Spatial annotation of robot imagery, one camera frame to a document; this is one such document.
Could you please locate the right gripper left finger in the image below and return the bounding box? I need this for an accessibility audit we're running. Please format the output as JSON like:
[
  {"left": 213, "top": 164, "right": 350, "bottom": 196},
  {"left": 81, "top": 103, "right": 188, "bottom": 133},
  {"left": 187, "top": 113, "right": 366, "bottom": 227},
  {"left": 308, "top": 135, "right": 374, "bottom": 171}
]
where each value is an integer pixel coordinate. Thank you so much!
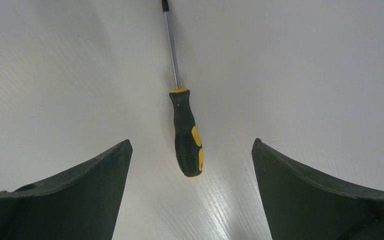
[{"left": 0, "top": 140, "right": 133, "bottom": 240}]

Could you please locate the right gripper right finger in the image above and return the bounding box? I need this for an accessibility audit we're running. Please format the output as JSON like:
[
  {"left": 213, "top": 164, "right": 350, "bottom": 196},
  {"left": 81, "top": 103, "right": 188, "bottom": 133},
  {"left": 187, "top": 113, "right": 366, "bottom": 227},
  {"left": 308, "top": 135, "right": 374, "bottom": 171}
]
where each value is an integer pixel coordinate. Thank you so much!
[{"left": 251, "top": 138, "right": 384, "bottom": 240}]

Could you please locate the black yellow screwdriver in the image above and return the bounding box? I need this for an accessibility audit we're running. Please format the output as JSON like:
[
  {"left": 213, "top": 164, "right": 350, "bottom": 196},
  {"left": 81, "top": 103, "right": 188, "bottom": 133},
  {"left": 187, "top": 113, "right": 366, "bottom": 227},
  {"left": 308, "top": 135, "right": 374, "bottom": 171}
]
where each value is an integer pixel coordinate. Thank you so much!
[{"left": 161, "top": 0, "right": 204, "bottom": 178}]

